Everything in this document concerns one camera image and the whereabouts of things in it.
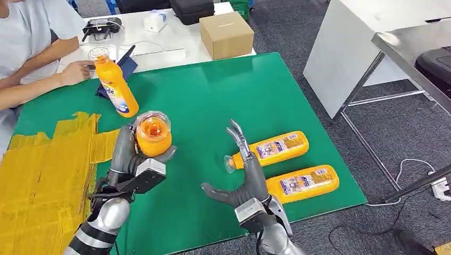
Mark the black bag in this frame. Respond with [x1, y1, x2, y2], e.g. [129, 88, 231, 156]
[115, 0, 172, 14]

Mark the black floor cable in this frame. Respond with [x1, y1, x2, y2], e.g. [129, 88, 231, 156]
[328, 197, 406, 255]

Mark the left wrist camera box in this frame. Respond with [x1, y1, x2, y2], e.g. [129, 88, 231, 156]
[116, 158, 167, 195]

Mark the white power strip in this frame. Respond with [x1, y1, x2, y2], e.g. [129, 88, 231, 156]
[428, 171, 451, 202]

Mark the steel bench top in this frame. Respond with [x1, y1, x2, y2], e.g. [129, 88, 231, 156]
[371, 19, 451, 115]

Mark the small white device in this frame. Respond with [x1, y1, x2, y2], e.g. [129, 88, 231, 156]
[143, 10, 168, 33]

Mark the steel table frame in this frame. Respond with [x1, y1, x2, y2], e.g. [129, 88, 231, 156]
[331, 50, 427, 192]

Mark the black rounded case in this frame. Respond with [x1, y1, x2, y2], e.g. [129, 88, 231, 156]
[415, 46, 451, 101]

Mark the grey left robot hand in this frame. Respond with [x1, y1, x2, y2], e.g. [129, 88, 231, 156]
[107, 121, 178, 187]

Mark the black headset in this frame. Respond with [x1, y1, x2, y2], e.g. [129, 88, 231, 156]
[81, 18, 123, 42]

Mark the white panel table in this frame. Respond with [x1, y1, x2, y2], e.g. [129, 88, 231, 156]
[303, 0, 451, 120]

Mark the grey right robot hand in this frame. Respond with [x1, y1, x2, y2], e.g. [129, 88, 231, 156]
[201, 118, 270, 208]

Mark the orange drink bottle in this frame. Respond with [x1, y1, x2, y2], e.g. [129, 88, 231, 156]
[223, 131, 310, 174]
[86, 46, 140, 118]
[265, 164, 340, 205]
[135, 110, 173, 158]

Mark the yellow sheet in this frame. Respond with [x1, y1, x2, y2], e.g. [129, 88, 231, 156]
[0, 112, 121, 255]

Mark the black hard case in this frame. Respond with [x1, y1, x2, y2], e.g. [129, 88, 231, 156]
[169, 0, 215, 26]

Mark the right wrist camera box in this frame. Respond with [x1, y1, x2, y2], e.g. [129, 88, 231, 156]
[234, 198, 279, 234]

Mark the green plastic crate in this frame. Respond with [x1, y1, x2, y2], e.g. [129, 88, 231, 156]
[228, 0, 252, 21]

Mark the green mat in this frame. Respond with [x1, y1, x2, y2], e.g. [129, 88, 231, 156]
[10, 52, 369, 255]

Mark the person's hand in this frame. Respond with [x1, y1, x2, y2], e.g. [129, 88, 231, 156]
[60, 60, 95, 86]

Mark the person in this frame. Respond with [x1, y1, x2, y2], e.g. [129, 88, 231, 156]
[0, 0, 96, 157]

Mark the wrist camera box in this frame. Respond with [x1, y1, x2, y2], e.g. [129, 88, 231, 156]
[234, 198, 279, 234]
[116, 158, 167, 195]

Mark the blue tablet stand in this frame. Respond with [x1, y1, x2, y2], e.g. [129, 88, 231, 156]
[95, 45, 139, 101]

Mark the cardboard box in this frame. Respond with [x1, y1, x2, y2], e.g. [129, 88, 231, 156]
[199, 11, 255, 61]

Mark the black metal bar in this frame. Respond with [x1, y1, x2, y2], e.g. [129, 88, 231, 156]
[382, 164, 451, 205]

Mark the white floor cable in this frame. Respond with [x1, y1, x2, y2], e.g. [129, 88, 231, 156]
[364, 158, 438, 208]

